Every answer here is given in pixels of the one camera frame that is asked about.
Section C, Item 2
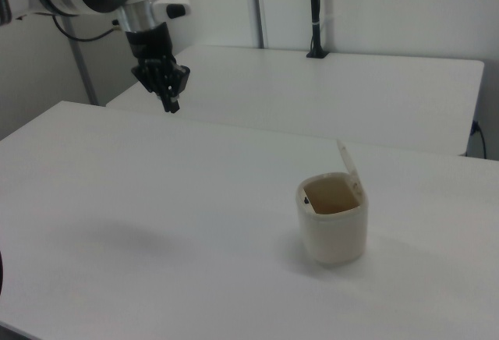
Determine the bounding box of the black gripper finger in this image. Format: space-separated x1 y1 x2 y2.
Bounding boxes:
168 55 192 114
129 57 174 114

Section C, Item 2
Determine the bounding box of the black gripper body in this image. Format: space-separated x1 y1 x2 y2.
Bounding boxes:
124 21 179 69

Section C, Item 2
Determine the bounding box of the white side table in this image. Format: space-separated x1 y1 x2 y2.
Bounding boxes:
104 44 486 158

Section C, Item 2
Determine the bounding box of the black pole with clamp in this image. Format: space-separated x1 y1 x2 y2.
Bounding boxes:
305 0 329 60

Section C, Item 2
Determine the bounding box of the grey aluminium frame post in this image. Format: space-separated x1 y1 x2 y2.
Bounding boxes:
63 16 99 106
246 0 271 49

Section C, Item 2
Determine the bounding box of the black cable behind arm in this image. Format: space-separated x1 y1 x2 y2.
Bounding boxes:
51 15 122 42

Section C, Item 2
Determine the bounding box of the black cable at table edge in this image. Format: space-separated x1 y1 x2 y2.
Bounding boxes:
470 119 489 159

